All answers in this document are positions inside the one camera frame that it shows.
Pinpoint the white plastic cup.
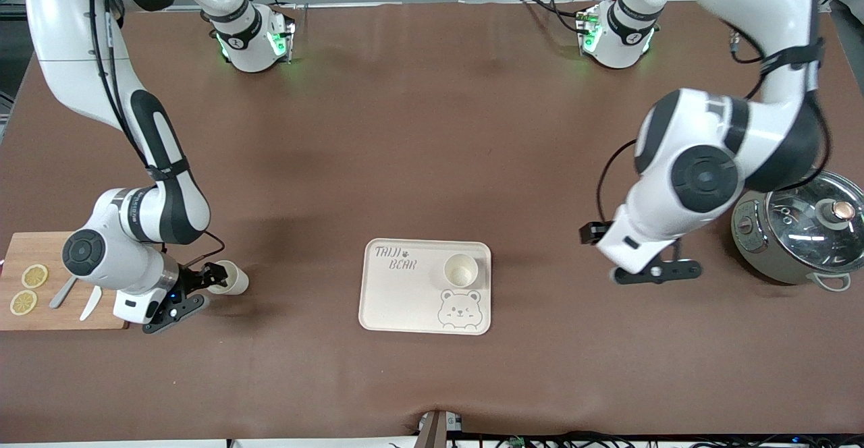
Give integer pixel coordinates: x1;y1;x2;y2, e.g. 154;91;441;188
207;260;250;296
443;252;479;288

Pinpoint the white tray with bear print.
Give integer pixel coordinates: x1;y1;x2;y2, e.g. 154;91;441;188
358;238;492;336

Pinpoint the white plastic knife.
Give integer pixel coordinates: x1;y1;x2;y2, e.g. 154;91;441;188
80;286;103;322

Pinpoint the grey plastic knife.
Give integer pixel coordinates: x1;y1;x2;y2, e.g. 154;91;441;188
49;274;80;310

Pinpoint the wooden cutting board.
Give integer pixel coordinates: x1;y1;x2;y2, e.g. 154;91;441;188
0;232;129;331

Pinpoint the sage green electric pot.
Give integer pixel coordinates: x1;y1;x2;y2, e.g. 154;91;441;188
731;170;864;292

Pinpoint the glass pot lid with knob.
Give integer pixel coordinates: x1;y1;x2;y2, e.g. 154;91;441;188
765;170;864;275

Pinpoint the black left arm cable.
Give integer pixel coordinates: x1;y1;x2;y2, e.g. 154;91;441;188
596;20;832;226

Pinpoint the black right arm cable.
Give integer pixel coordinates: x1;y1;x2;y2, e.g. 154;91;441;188
84;0;227;270

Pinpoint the metal table edge bracket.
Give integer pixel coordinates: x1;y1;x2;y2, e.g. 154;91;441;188
417;410;464;448

